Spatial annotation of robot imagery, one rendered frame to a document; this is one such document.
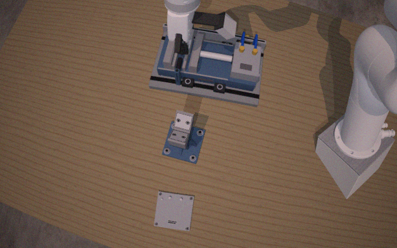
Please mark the grey long narrow bar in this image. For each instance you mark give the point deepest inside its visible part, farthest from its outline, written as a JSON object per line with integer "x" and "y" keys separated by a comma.
{"x": 174, "y": 60}

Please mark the grey flat bar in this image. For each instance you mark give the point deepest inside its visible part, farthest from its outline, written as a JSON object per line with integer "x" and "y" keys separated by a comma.
{"x": 185, "y": 62}

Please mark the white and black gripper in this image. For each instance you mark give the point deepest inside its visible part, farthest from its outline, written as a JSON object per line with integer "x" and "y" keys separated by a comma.
{"x": 180, "y": 25}

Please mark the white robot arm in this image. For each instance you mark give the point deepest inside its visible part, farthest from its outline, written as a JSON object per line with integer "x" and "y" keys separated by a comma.
{"x": 373, "y": 92}

